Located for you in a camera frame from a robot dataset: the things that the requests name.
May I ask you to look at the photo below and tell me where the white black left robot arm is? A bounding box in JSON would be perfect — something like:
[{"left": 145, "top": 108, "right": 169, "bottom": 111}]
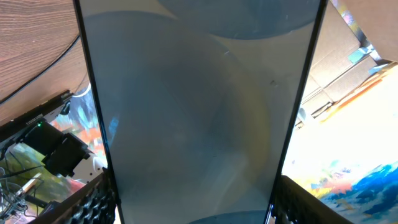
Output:
[{"left": 22, "top": 121, "right": 348, "bottom": 224}]

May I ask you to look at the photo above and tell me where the blue Galaxy smartphone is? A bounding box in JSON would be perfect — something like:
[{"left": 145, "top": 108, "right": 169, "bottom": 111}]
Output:
[{"left": 74, "top": 0, "right": 327, "bottom": 224}]

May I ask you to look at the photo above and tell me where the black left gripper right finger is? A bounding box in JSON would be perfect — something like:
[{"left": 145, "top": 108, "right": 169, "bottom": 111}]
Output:
[{"left": 273, "top": 175, "right": 353, "bottom": 224}]

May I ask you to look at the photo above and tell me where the black USB charging cable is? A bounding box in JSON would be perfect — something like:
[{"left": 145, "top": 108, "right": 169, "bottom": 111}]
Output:
[{"left": 0, "top": 34, "right": 81, "bottom": 105}]

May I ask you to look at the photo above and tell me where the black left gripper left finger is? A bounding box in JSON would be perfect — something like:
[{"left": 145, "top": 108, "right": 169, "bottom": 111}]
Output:
[{"left": 31, "top": 168, "right": 116, "bottom": 224}]

